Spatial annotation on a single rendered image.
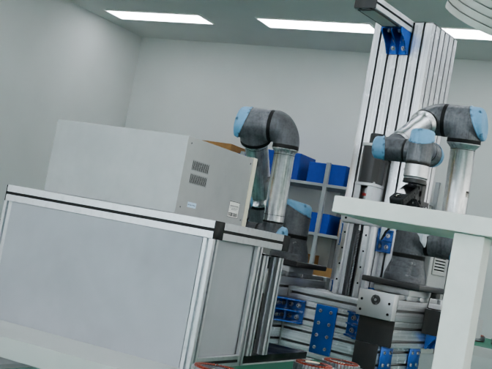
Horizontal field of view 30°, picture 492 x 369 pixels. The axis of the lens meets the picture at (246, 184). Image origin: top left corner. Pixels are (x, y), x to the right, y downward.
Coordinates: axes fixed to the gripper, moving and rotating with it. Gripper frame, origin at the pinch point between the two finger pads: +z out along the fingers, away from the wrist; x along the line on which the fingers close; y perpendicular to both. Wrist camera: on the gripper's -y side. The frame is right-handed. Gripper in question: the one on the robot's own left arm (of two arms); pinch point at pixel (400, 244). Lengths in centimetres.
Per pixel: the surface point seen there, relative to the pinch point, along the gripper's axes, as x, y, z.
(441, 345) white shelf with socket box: -52, -84, 20
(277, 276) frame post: 21.6, -30.6, 15.8
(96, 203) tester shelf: 51, -78, 5
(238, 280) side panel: 18, -54, 18
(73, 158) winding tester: 63, -77, -6
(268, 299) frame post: 23.3, -30.4, 22.6
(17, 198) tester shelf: 77, -81, 7
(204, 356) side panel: 17, -64, 38
